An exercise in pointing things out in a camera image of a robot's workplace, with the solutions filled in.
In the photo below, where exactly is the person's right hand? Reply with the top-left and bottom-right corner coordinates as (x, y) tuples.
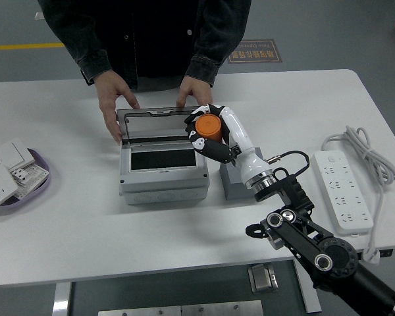
(93, 70), (141, 147)

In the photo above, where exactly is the person's left hand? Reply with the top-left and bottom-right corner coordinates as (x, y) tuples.
(176, 75), (214, 108)

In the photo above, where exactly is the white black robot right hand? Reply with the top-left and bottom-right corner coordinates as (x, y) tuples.
(184, 103), (276, 188)

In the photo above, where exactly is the orange cylinder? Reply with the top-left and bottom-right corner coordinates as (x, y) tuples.
(194, 113), (224, 143)

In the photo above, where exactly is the grey electrical box clear lid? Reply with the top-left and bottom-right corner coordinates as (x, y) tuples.
(116, 105), (211, 206)

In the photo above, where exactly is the grey cube with round hole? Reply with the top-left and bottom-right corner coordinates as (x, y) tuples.
(219, 147), (264, 201)

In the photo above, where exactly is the person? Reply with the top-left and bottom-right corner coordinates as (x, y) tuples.
(38, 0), (253, 90)

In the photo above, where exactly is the brown floor sign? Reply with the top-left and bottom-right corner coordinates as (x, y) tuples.
(228, 39), (283, 64)

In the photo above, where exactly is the yellow floor tape line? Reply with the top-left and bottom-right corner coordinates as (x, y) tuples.
(0, 41), (66, 52)

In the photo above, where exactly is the white power strip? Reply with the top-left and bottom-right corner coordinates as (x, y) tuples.
(309, 149), (375, 236)

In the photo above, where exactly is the small white socket insert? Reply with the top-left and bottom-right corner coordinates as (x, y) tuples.
(9, 167), (30, 187)

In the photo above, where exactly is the purple plastic tray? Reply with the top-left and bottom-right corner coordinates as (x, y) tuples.
(0, 147), (51, 217)

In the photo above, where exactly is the silver metal block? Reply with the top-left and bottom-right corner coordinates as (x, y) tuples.
(248, 263), (279, 294)

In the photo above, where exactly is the white table leg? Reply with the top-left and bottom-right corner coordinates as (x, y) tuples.
(51, 282), (72, 316)
(292, 258), (323, 313)

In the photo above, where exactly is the white grid socket frame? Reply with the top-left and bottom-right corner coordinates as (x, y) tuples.
(14, 163), (50, 200)

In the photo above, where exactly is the white wall switch panel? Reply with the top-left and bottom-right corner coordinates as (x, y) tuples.
(0, 141), (37, 172)

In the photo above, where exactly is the white power cord with plug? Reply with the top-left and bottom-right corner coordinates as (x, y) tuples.
(321, 124), (395, 264)

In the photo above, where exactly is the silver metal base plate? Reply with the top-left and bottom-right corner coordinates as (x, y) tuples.
(97, 300), (264, 316)

